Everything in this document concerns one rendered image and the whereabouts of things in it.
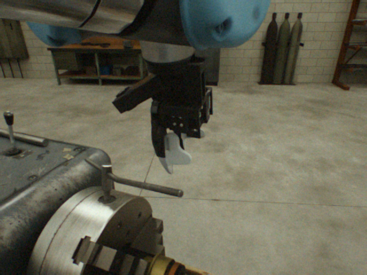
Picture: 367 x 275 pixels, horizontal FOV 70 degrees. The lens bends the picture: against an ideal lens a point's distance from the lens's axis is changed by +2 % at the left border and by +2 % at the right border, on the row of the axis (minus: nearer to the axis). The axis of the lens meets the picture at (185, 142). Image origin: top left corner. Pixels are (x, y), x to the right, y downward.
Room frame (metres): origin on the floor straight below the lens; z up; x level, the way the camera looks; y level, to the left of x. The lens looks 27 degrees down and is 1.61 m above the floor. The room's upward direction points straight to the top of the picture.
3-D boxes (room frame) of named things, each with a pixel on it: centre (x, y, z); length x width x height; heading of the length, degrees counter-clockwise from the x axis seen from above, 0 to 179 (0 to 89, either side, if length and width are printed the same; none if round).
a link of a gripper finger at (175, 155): (0.39, 0.02, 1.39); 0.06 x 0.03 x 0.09; 69
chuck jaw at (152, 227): (0.50, 0.09, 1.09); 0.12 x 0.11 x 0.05; 159
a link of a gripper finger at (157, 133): (0.39, 0.04, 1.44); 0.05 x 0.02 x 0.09; 159
